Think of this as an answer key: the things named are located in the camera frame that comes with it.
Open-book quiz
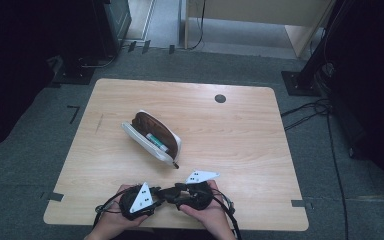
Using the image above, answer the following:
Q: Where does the white and green glue stick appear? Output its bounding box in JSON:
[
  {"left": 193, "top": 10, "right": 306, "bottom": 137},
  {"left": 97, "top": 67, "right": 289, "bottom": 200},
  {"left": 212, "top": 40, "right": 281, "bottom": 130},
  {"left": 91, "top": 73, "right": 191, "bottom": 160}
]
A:
[{"left": 145, "top": 132, "right": 170, "bottom": 154}]

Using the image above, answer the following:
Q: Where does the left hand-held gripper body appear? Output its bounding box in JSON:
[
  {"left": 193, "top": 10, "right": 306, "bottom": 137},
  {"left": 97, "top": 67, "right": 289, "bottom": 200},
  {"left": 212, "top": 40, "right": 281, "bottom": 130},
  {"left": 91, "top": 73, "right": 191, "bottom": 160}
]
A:
[{"left": 118, "top": 181, "right": 163, "bottom": 222}]

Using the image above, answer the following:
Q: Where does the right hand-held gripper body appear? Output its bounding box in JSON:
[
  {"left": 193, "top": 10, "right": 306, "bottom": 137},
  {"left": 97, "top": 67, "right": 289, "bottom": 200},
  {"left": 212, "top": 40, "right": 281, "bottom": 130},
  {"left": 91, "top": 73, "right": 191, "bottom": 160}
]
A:
[{"left": 177, "top": 169, "right": 221, "bottom": 211}]

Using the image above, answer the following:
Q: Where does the grey tape piece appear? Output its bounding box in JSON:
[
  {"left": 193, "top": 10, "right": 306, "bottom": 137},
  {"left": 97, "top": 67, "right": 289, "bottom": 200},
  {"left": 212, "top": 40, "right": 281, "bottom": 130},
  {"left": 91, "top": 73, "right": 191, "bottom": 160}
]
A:
[
  {"left": 290, "top": 198, "right": 314, "bottom": 211},
  {"left": 47, "top": 191, "right": 65, "bottom": 203}
]

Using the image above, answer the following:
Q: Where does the person's left hand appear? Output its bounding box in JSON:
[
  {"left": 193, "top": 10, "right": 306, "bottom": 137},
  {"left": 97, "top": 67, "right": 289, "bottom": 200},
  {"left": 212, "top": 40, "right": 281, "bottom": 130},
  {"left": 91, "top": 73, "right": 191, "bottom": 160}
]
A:
[{"left": 93, "top": 184, "right": 148, "bottom": 237}]

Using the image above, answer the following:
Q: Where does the left hand-held gripper cable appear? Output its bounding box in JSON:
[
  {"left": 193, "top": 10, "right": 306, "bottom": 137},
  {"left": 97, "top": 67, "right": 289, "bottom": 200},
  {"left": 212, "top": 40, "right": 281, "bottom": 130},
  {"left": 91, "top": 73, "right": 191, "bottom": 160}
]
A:
[{"left": 92, "top": 187, "right": 133, "bottom": 229}]

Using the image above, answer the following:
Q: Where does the dark curtain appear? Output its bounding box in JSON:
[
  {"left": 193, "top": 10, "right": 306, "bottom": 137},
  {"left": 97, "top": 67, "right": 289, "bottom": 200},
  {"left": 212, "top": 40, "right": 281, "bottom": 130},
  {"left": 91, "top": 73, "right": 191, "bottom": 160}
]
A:
[
  {"left": 0, "top": 0, "right": 59, "bottom": 157},
  {"left": 326, "top": 0, "right": 384, "bottom": 204}
]

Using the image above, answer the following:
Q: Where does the black hanging cable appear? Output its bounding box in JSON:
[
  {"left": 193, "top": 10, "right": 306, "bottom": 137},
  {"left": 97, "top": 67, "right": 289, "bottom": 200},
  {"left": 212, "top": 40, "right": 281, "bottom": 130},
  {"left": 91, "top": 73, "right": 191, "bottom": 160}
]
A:
[{"left": 189, "top": 0, "right": 207, "bottom": 52}]

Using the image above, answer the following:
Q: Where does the white and brown pencil case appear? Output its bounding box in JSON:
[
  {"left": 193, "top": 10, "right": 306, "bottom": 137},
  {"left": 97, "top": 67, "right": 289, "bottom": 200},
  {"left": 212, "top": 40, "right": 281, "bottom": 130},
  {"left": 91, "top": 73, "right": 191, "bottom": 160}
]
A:
[{"left": 120, "top": 109, "right": 183, "bottom": 170}]

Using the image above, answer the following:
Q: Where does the person's dark clothing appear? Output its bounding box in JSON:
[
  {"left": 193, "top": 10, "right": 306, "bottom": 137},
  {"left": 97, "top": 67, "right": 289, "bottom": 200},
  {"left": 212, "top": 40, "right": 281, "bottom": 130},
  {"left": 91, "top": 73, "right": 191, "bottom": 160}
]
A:
[{"left": 113, "top": 227, "right": 214, "bottom": 240}]

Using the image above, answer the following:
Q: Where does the black stand with base plate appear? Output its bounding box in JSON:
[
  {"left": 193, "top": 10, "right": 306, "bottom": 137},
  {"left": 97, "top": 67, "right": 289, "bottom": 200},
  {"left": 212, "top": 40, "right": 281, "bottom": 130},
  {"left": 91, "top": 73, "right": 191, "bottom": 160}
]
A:
[
  {"left": 281, "top": 0, "right": 348, "bottom": 98},
  {"left": 51, "top": 0, "right": 97, "bottom": 86}
]

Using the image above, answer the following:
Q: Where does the right hand-held gripper cable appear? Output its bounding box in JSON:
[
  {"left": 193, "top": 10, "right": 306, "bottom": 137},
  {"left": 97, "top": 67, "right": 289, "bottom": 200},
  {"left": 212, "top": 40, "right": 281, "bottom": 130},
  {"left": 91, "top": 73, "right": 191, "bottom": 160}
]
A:
[{"left": 212, "top": 188, "right": 243, "bottom": 240}]

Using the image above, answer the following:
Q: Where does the black floor cable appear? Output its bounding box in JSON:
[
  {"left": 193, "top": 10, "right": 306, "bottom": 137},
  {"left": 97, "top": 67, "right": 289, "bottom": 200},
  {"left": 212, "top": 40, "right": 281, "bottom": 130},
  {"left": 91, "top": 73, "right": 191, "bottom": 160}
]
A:
[
  {"left": 283, "top": 105, "right": 331, "bottom": 132},
  {"left": 325, "top": 109, "right": 350, "bottom": 240},
  {"left": 280, "top": 98, "right": 331, "bottom": 118}
]

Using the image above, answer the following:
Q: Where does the person's right hand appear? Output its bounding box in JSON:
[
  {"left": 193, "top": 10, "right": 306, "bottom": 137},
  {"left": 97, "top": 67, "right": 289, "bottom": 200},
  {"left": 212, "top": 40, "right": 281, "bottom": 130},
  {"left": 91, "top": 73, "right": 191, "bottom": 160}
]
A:
[{"left": 179, "top": 179, "right": 230, "bottom": 234}]

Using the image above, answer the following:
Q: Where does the black angled floor tape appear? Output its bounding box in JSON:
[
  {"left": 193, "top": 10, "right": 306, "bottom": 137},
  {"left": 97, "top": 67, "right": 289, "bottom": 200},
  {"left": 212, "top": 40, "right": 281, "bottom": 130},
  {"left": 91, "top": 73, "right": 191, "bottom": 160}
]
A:
[{"left": 66, "top": 105, "right": 81, "bottom": 125}]

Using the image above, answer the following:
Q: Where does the hand-held gripper cable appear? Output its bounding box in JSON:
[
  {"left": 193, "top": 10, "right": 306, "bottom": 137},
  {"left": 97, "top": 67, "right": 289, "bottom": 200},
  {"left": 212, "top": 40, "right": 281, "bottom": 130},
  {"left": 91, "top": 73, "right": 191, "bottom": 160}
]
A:
[
  {"left": 92, "top": 187, "right": 133, "bottom": 229},
  {"left": 212, "top": 188, "right": 243, "bottom": 240}
]

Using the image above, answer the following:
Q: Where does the black cabinet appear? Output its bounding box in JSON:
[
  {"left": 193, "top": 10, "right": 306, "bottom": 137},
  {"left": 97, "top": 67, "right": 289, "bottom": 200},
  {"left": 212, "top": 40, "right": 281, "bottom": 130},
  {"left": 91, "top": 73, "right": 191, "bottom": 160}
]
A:
[{"left": 92, "top": 0, "right": 133, "bottom": 62}]

